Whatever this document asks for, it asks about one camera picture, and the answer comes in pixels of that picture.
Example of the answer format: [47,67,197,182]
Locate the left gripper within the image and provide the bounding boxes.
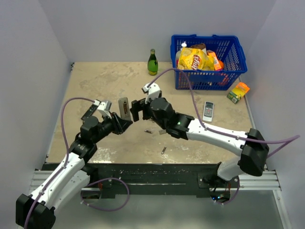
[92,111,132,144]

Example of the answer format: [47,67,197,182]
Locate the white air conditioner remote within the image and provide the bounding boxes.
[118,97,131,121]

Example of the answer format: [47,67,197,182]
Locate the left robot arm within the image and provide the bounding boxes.
[16,112,132,229]

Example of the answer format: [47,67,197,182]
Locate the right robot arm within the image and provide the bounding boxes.
[130,97,269,187]

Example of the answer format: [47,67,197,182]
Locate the black remote control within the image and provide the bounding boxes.
[81,104,98,120]

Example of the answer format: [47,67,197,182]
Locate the white grey remote control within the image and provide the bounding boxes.
[203,101,214,123]

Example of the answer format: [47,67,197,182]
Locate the green glass bottle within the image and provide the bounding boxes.
[147,49,158,75]

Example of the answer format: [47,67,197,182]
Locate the yellow chips bag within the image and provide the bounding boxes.
[177,47,214,71]

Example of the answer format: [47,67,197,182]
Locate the brown snack package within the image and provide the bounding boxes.
[190,43,206,50]

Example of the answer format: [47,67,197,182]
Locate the orange snack box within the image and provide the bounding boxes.
[207,50,224,71]

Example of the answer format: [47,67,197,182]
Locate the green orange carton box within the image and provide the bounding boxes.
[227,82,250,104]

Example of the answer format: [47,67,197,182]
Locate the blue plastic shopping basket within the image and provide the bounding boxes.
[171,34,247,91]

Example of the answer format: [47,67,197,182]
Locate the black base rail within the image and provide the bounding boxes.
[42,162,241,200]

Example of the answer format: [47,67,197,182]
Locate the aluminium frame rail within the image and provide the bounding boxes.
[29,170,281,193]

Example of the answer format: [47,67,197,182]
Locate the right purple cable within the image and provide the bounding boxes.
[146,68,301,159]

